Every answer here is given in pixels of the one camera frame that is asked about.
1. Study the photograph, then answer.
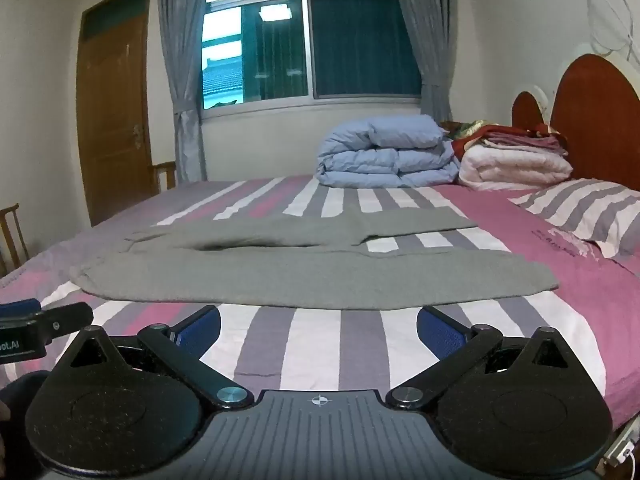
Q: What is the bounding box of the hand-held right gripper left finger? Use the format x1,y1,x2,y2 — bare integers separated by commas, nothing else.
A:
61,305,253,409

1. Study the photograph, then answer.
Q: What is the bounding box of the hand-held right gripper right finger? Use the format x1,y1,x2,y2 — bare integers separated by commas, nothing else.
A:
386,306,580,409

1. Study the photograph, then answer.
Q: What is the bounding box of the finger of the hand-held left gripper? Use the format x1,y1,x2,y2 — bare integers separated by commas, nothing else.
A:
0,298,42,320
29,302,94,347

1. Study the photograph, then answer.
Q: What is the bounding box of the wooden chair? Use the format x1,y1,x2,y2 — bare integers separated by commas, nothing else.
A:
0,203,30,278
151,161,178,196

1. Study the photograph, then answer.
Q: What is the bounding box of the striped bed sheet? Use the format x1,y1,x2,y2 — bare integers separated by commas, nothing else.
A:
0,175,640,431

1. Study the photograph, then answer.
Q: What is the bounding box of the folded white quilt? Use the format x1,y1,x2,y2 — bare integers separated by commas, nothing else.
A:
457,145,575,192

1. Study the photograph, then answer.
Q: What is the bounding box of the folded light blue duvet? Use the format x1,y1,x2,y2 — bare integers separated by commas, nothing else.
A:
315,114,462,190

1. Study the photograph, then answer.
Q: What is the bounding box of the striped pillow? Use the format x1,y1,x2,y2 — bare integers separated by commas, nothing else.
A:
507,177,640,277

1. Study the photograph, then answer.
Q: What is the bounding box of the folded red blanket pile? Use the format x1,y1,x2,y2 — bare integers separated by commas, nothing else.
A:
440,119,569,158

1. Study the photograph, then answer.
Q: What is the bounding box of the wooden door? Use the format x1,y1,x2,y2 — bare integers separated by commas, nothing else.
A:
75,0,157,227

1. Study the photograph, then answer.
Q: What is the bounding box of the wooden headboard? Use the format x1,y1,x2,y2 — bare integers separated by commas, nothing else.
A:
511,53,640,193

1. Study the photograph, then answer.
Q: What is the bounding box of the grey curtain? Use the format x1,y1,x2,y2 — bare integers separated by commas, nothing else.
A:
157,0,214,185
389,0,459,122

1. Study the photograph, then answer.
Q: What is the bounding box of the window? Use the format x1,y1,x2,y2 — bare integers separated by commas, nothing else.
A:
201,0,424,112

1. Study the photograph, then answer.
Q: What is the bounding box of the white wall cable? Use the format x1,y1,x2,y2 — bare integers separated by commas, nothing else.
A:
575,0,640,68

